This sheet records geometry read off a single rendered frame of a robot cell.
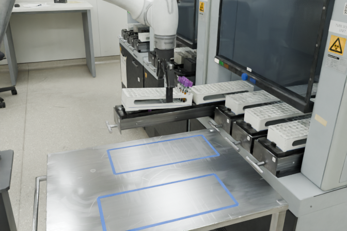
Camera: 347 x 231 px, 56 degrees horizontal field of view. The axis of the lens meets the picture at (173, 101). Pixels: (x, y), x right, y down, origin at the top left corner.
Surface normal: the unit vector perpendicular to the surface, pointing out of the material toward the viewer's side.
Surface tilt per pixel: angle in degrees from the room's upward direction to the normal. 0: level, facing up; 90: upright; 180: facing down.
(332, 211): 90
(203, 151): 0
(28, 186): 0
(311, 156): 90
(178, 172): 0
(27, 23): 90
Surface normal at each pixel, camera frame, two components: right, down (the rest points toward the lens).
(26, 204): 0.01, -0.92
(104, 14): 0.36, 0.37
